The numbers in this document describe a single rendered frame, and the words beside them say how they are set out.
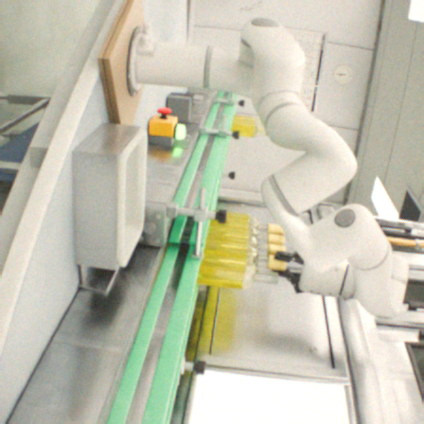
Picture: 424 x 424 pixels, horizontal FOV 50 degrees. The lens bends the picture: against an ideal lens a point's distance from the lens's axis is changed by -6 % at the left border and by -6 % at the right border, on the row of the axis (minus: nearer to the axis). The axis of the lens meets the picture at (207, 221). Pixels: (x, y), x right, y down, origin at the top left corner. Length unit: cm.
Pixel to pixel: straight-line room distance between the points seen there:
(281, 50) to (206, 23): 606
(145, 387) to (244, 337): 42
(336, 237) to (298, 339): 39
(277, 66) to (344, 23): 613
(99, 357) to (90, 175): 30
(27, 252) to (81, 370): 20
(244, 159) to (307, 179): 650
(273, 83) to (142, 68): 29
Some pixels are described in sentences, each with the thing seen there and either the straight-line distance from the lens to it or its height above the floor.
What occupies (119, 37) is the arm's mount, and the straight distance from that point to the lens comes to 94.
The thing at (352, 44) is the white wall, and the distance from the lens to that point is 704.
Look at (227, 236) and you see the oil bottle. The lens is 120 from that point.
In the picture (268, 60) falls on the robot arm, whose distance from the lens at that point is 88.
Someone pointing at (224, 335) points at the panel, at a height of 104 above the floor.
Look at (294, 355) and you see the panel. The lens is 111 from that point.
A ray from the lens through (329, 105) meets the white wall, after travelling 713.
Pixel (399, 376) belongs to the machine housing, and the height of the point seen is 147.
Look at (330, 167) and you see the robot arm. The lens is 81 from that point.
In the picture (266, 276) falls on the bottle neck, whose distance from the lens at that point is 111.
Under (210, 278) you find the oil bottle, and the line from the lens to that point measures 110.
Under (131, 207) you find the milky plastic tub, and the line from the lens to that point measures 100.
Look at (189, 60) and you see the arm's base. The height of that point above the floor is 90.
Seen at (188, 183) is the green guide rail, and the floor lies 90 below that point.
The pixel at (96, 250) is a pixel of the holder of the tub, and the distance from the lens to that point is 87.
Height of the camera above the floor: 102
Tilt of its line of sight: 3 degrees down
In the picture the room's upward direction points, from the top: 97 degrees clockwise
